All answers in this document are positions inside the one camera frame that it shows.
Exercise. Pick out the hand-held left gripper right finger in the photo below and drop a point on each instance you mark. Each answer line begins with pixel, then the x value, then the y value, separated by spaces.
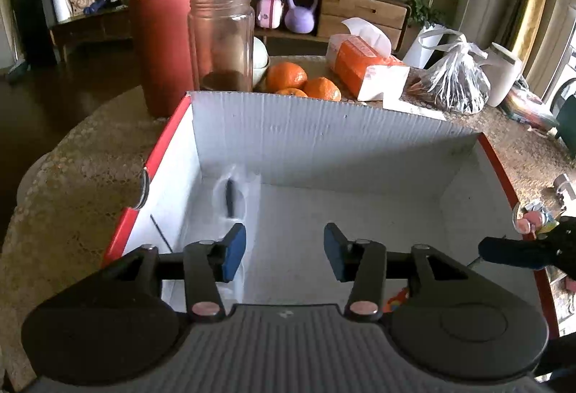
pixel 335 253

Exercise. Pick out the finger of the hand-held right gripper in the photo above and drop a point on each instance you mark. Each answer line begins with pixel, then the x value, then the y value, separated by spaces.
pixel 513 252

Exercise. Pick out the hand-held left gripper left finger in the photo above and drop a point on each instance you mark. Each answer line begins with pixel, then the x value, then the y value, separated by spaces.
pixel 234 253

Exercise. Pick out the small colourful trinket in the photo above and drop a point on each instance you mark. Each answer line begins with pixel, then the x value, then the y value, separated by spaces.
pixel 533 218

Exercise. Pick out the red and white cardboard box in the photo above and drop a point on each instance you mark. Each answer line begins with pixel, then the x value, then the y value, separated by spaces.
pixel 337 141

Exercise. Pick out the small orange toy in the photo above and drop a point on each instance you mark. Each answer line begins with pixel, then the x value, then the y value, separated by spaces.
pixel 396 299

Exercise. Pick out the white paper sheet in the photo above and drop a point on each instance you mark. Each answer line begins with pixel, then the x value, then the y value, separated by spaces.
pixel 414 109

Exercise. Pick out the floral lace tablecloth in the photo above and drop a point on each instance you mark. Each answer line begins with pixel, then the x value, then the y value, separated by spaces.
pixel 90 150

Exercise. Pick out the clear plastic bag of nuts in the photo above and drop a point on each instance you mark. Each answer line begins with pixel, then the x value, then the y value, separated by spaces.
pixel 454 82

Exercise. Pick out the large orange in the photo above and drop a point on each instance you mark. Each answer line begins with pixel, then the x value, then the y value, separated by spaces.
pixel 285 75

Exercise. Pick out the orange tissue pack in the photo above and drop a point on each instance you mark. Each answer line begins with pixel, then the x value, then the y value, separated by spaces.
pixel 360 64

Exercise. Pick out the white bowl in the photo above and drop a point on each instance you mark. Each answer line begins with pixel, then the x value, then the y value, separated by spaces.
pixel 260 60

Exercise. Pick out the clear glass jar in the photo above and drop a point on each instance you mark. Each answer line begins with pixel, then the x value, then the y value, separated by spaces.
pixel 221 37

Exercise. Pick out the red water bottle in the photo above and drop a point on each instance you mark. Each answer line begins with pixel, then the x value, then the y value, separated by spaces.
pixel 166 37

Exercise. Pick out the purple kettlebell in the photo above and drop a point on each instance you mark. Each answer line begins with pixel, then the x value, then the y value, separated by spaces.
pixel 301 17

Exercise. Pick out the pink toy case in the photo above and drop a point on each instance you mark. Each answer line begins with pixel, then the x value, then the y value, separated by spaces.
pixel 270 12

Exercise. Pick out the wooden cabinet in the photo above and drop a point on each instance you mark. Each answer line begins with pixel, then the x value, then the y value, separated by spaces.
pixel 360 10

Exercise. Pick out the low wooden side table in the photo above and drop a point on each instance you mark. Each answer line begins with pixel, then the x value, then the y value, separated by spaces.
pixel 90 26

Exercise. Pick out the paper towel roll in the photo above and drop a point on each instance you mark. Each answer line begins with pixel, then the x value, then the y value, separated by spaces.
pixel 61 5

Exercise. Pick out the black cabinet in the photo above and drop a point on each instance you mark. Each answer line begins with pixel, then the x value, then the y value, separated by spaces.
pixel 33 14

